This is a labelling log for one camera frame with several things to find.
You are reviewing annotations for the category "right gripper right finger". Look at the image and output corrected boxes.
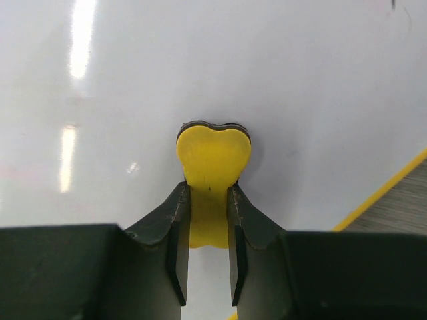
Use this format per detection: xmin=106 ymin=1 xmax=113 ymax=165
xmin=227 ymin=185 xmax=426 ymax=319

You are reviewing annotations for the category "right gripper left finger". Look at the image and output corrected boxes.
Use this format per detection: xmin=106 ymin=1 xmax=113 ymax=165
xmin=1 ymin=182 xmax=191 ymax=319

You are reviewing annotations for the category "yellow whiteboard eraser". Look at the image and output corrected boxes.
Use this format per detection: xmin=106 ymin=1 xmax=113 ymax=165
xmin=176 ymin=120 xmax=252 ymax=249

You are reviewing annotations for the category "yellow framed whiteboard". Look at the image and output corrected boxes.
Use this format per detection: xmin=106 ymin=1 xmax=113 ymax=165
xmin=1 ymin=1 xmax=426 ymax=319

